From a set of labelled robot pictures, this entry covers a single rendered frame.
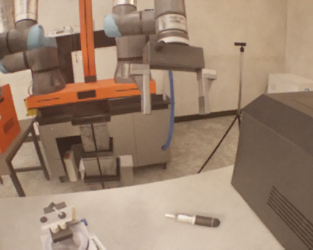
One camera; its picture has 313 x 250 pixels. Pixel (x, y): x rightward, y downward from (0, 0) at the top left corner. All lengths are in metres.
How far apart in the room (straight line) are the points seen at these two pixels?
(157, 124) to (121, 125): 0.32
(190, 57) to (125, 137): 1.55
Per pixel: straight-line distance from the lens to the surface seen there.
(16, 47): 0.68
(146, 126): 1.95
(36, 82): 0.87
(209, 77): 0.49
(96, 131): 0.88
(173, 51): 0.46
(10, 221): 0.69
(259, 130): 0.51
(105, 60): 1.83
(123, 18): 0.61
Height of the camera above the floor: 1.33
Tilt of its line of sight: 24 degrees down
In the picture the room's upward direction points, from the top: 2 degrees counter-clockwise
